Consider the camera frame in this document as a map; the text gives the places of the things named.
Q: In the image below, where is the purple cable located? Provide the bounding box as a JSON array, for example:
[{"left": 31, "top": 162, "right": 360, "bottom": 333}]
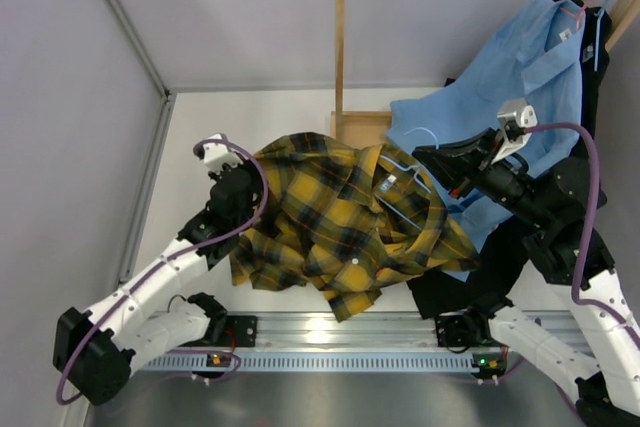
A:
[
  {"left": 519, "top": 121, "right": 640, "bottom": 338},
  {"left": 55, "top": 138, "right": 270, "bottom": 406}
]

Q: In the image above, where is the light blue shirt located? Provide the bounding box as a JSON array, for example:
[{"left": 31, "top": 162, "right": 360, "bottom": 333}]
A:
[{"left": 384, "top": 0, "right": 587, "bottom": 282}]

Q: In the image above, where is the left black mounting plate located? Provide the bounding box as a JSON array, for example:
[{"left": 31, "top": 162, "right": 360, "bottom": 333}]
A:
[{"left": 199, "top": 315, "right": 258, "bottom": 348}]

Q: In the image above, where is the slotted cable duct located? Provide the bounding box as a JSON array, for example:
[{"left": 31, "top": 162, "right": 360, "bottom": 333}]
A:
[{"left": 143, "top": 350, "right": 506, "bottom": 374}]

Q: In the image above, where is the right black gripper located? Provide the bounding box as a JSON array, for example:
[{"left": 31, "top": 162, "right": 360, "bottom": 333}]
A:
[{"left": 414, "top": 129, "right": 554, "bottom": 230}]

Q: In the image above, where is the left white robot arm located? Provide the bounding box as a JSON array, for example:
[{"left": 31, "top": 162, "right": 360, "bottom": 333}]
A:
[{"left": 52, "top": 160, "right": 268, "bottom": 406}]

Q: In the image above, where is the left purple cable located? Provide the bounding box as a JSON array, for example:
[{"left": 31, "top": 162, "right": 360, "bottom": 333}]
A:
[{"left": 55, "top": 138, "right": 270, "bottom": 406}]

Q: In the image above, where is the blue wire hanger right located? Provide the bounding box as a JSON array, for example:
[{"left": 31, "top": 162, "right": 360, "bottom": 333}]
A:
[{"left": 593, "top": 0, "right": 612, "bottom": 72}]

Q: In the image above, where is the light blue wire hanger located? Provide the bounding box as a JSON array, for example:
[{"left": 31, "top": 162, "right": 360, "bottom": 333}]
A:
[{"left": 374, "top": 142, "right": 443, "bottom": 231}]

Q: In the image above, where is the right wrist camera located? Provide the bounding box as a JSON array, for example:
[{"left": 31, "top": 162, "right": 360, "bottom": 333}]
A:
[{"left": 493, "top": 98, "right": 537, "bottom": 163}]

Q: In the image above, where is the black garment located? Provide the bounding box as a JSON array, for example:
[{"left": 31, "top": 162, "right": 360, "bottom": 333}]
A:
[{"left": 388, "top": 0, "right": 613, "bottom": 318}]

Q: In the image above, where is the yellow black plaid shirt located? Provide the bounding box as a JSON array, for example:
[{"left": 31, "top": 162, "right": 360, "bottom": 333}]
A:
[{"left": 229, "top": 132, "right": 480, "bottom": 322}]

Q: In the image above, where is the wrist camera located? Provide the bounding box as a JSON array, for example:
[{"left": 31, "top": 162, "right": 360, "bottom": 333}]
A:
[
  {"left": 194, "top": 133, "right": 242, "bottom": 174},
  {"left": 493, "top": 98, "right": 537, "bottom": 163}
]

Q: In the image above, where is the black mounting plate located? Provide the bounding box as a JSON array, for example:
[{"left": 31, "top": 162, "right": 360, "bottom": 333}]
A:
[
  {"left": 199, "top": 315, "right": 258, "bottom": 348},
  {"left": 435, "top": 312, "right": 499, "bottom": 353}
]

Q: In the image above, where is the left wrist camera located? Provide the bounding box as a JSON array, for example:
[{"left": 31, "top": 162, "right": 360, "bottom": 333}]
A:
[{"left": 194, "top": 133, "right": 242, "bottom": 174}]

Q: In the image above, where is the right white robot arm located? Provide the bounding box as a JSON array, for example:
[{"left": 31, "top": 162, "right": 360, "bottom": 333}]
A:
[{"left": 413, "top": 125, "right": 639, "bottom": 426}]

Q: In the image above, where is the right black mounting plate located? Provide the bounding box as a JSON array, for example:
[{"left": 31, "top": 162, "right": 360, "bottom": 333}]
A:
[{"left": 435, "top": 312, "right": 499, "bottom": 353}]

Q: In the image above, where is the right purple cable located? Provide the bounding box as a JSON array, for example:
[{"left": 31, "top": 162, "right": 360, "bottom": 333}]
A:
[{"left": 519, "top": 121, "right": 640, "bottom": 338}]

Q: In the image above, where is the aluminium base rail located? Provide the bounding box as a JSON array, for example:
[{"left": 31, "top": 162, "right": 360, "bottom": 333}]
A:
[{"left": 79, "top": 310, "right": 621, "bottom": 348}]

